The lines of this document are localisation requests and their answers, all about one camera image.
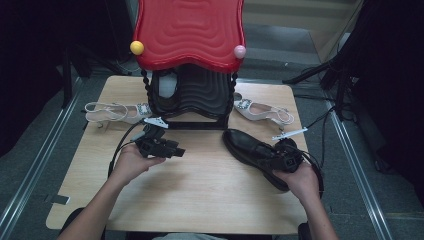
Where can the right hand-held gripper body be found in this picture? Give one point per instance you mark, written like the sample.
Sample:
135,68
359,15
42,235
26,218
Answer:
290,158

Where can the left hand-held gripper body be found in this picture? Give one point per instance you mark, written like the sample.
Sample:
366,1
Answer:
151,143

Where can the black leather shoe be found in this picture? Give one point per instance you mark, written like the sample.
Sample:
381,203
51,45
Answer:
167,86
246,146

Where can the white slingback heeled sandal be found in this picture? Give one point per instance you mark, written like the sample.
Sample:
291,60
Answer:
255,111
133,116

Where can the red and black shoe rack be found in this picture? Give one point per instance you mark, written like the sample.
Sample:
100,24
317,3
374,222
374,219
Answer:
190,33

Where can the person's right hand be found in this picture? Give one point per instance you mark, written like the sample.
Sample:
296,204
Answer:
303,183

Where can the person's left hand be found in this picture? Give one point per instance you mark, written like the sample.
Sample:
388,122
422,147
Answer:
131,165

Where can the black chair armrest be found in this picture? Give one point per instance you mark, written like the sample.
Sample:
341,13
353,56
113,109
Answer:
71,220
303,231

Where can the person's grey clothing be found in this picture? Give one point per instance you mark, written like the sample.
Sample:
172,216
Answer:
191,237

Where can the black tripod stand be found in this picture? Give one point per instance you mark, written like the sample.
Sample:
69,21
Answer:
340,76

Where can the black metal stand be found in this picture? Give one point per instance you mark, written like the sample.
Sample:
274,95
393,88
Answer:
67,80

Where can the black curtain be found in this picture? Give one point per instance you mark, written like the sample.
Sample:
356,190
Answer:
393,83
30,66

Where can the metal floor rail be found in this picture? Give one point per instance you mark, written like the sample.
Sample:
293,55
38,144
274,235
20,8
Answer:
36,173
360,173

